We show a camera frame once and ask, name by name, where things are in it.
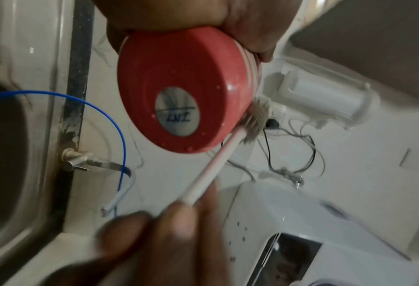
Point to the large white box appliance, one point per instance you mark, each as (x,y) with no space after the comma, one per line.
(301,212)

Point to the metal wall clip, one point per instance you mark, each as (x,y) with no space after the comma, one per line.
(294,176)

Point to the person's right hand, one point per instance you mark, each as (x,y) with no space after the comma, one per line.
(167,251)

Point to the person's left hand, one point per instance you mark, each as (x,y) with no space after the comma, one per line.
(195,11)

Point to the white socket with switch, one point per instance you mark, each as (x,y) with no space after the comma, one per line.
(278,110)

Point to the stainless steel sink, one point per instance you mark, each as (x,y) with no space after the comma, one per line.
(18,69)

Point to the thin blue tube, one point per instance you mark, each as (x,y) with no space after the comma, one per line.
(124,148)

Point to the dark brown wall cabinet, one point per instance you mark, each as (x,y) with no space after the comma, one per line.
(372,42)

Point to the pink steel tumbler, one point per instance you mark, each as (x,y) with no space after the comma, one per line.
(181,64)

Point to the white bottle brush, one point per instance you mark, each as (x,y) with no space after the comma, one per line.
(213,167)

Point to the metal faucet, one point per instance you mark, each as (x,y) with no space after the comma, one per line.
(75,159)

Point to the black power plug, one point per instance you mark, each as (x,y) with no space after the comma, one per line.
(273,123)

